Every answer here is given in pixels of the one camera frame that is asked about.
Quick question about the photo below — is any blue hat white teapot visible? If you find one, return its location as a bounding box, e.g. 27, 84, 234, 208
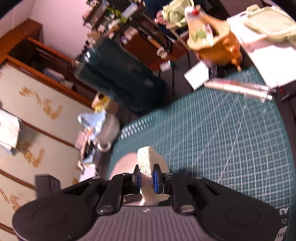
77, 110, 120, 152

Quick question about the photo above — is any white card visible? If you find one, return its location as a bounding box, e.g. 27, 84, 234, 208
184, 61, 209, 91

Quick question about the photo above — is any orange pig teapot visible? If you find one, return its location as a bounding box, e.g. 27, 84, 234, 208
185, 5, 242, 71

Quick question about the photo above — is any white pen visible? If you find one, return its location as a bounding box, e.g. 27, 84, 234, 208
204, 82, 274, 102

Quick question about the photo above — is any white paper stack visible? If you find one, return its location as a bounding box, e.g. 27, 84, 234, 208
227, 11, 295, 87

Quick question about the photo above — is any light green bag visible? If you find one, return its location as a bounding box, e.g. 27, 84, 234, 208
161, 0, 194, 28

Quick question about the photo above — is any beige oval sponge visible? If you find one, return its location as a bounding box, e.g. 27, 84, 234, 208
137, 146, 170, 202

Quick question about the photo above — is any green cutting mat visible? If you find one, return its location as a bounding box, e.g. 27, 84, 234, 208
106, 64, 296, 241

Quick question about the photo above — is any pale green container lid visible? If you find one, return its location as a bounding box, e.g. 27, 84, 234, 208
243, 4, 295, 43

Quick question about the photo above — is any white bowl red rim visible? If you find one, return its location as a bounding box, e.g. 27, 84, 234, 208
110, 152, 159, 206

